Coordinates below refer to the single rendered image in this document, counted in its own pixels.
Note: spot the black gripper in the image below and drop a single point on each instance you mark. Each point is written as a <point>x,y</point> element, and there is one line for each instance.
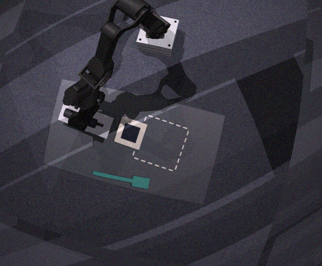
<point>89,107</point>

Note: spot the grey rectangular mat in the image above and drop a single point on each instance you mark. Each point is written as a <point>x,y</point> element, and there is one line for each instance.
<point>82,152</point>

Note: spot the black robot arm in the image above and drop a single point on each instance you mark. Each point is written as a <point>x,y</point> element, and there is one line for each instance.
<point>101,65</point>

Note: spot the teal small trowel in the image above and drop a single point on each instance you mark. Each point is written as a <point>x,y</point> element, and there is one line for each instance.
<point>136,181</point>

